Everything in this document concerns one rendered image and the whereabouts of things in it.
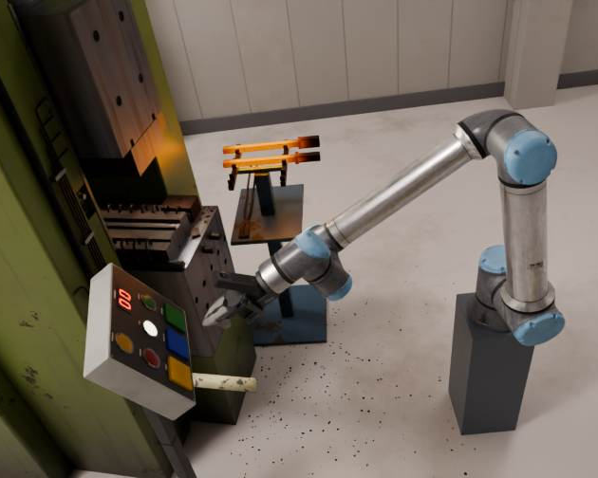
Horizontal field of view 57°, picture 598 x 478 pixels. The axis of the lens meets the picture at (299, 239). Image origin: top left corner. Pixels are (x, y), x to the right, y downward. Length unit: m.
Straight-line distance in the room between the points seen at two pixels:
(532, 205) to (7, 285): 1.46
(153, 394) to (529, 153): 1.04
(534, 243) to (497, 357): 0.65
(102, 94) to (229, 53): 2.94
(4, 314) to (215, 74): 3.03
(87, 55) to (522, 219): 1.17
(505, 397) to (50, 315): 1.63
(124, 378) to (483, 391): 1.38
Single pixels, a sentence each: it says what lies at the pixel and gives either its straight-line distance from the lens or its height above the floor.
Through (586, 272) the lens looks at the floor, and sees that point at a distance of 3.24.
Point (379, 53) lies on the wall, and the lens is 4.52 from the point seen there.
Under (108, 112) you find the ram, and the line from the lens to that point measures 1.60.
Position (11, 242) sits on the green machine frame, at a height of 1.27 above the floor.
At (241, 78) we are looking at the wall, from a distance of 4.53.
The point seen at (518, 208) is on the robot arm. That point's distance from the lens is 1.49.
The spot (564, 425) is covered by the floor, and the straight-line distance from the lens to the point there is 2.59.
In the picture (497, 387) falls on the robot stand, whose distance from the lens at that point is 2.25.
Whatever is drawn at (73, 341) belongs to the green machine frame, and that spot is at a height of 0.87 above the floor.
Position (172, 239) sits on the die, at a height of 0.98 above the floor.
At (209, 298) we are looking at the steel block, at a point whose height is 0.69.
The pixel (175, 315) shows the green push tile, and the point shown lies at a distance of 1.61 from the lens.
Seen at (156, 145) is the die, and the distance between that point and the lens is 1.83.
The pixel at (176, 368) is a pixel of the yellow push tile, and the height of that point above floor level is 1.03.
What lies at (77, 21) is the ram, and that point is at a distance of 1.54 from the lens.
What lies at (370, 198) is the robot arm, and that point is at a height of 1.24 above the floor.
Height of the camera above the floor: 2.11
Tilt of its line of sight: 39 degrees down
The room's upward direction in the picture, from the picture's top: 9 degrees counter-clockwise
